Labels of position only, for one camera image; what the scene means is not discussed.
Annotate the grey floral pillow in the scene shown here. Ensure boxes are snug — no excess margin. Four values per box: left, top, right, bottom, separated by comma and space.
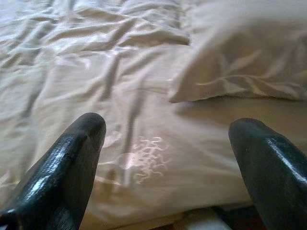
167, 0, 307, 104

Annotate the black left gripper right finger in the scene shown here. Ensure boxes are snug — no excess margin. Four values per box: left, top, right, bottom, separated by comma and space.
228, 117, 307, 230

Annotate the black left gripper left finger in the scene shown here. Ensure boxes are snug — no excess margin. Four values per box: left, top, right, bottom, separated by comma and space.
0, 112, 107, 230

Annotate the grey floral bed sheet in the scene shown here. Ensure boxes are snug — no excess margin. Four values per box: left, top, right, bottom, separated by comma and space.
0, 0, 307, 226

